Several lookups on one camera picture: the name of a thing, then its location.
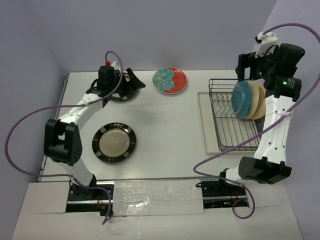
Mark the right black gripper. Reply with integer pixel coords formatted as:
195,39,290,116
236,44,281,81

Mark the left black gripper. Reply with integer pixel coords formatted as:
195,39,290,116
108,68,145,99

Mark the red and teal floral plate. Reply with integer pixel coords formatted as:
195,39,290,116
152,67,188,95

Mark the beige bird plate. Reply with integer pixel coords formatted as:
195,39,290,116
251,83,266,120
245,81,260,119

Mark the teal scalloped plate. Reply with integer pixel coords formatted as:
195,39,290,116
231,80,251,119

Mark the black rim plate front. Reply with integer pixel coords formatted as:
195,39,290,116
91,122,137,165

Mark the black rim plate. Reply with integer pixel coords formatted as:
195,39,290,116
91,122,137,165
110,74,139,103

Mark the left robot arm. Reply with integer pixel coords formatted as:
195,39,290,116
43,65,146,200

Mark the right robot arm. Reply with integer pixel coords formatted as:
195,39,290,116
217,43,305,196

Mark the black rim plate rear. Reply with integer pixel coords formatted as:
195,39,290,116
110,74,139,103

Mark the white drain tray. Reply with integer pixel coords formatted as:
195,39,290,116
197,91,261,156

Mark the silver tape sheet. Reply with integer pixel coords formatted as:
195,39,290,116
112,179,204,217

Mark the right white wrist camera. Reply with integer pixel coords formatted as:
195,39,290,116
255,31,278,58

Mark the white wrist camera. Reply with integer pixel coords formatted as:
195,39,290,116
105,60,121,71
255,31,278,58

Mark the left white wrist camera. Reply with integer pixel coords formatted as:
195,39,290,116
105,60,121,71

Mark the black wire dish rack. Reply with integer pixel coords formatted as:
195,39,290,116
208,78,265,152

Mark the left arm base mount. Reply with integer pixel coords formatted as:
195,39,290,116
65,184,109,217

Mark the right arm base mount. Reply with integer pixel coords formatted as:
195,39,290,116
195,180,249,209

